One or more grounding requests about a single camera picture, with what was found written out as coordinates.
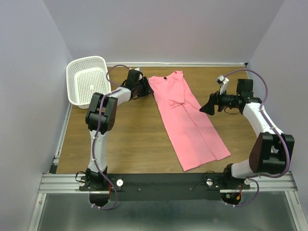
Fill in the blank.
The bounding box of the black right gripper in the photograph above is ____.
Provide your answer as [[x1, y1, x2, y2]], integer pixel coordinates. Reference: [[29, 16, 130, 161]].
[[199, 86, 240, 115]]

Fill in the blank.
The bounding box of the pink t-shirt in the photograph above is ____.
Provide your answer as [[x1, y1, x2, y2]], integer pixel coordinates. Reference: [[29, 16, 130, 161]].
[[149, 71, 231, 171]]

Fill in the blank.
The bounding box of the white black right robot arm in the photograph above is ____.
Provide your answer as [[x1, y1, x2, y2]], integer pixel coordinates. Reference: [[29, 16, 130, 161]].
[[200, 76, 295, 189]]

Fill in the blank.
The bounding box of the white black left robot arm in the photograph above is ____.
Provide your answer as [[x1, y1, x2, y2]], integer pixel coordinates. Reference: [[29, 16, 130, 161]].
[[79, 68, 153, 190]]

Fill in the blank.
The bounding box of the white table edge strip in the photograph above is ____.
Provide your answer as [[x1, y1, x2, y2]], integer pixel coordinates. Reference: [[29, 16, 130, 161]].
[[106, 62, 246, 67]]

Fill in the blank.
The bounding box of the white perforated plastic basket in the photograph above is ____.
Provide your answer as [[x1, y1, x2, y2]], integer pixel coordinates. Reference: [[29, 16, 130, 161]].
[[66, 56, 111, 109]]

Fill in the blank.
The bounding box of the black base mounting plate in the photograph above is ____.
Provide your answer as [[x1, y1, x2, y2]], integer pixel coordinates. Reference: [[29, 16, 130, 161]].
[[78, 171, 250, 206]]

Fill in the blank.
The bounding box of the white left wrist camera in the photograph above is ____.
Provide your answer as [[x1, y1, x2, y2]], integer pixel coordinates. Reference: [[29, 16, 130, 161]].
[[134, 67, 142, 72]]

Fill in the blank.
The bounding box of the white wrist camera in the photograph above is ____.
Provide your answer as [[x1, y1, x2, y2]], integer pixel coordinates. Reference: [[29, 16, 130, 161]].
[[134, 67, 142, 72], [216, 75, 229, 95]]

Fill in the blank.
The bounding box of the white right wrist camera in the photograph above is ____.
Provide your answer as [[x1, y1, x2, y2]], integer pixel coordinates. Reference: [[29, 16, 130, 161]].
[[216, 75, 229, 95]]

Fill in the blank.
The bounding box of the aluminium front rail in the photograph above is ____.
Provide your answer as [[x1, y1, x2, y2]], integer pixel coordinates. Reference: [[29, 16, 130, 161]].
[[38, 172, 298, 193]]

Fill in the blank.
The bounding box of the aluminium rail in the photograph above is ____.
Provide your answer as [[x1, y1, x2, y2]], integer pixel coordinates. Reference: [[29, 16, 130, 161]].
[[49, 104, 72, 174], [38, 172, 298, 193]]

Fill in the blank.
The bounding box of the aluminium left side rail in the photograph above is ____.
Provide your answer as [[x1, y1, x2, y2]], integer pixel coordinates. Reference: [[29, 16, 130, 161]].
[[49, 104, 72, 174]]

